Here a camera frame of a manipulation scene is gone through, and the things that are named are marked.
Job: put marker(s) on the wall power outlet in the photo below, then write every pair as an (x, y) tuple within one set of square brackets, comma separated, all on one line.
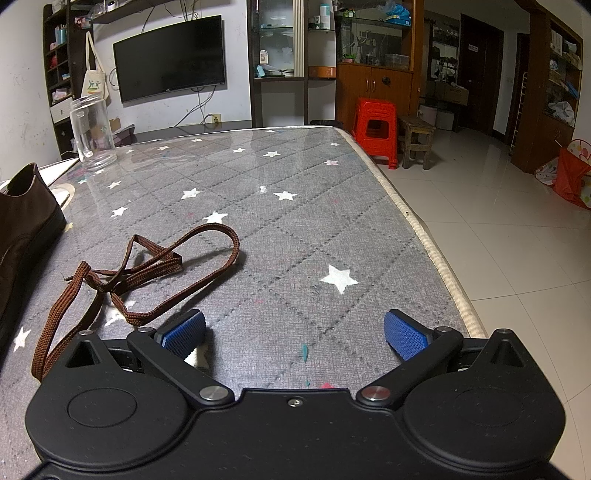
[(213, 119)]

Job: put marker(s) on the dark storage rack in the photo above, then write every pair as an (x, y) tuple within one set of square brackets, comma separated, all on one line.
[(443, 55)]

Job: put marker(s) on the white tote bag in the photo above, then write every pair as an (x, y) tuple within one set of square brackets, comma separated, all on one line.
[(94, 83)]

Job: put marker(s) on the white storage box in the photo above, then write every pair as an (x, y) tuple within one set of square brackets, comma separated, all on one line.
[(443, 121)]

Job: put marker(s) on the black television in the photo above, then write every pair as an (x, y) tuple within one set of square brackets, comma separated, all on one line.
[(171, 60)]

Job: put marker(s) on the dark wooden door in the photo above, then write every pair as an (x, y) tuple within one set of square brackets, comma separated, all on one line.
[(480, 83)]

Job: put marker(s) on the dark low bench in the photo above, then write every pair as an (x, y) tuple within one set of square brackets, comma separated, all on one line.
[(184, 134)]

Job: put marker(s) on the dark glass display shelf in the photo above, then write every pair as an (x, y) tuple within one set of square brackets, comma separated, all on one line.
[(300, 37)]

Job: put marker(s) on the small wooden stool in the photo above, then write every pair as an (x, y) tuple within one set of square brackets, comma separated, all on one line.
[(415, 123)]

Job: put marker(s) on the clear glass jar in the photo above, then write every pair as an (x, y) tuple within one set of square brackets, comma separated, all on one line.
[(92, 138)]

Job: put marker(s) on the dark wall shelf unit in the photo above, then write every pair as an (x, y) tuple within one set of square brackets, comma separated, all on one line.
[(62, 134)]

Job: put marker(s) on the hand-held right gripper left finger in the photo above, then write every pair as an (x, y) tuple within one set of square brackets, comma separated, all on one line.
[(184, 330)]

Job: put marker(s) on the brown leather shoe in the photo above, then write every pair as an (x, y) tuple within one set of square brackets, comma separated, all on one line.
[(18, 240)]

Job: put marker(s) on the dark wall-mounted shelf board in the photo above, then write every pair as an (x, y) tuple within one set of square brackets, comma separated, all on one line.
[(138, 8)]

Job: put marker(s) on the orange wooden cabinet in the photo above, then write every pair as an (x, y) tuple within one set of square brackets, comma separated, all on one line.
[(369, 87)]

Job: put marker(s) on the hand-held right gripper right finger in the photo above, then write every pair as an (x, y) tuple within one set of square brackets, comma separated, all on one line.
[(406, 334)]

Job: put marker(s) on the brown wooden bookcase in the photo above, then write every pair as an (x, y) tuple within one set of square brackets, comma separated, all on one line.
[(535, 115)]

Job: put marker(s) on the red plastic stool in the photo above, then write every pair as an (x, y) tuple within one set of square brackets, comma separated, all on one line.
[(374, 110)]

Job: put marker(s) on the brown shoelace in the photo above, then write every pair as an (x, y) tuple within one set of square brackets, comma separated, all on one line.
[(67, 323)]

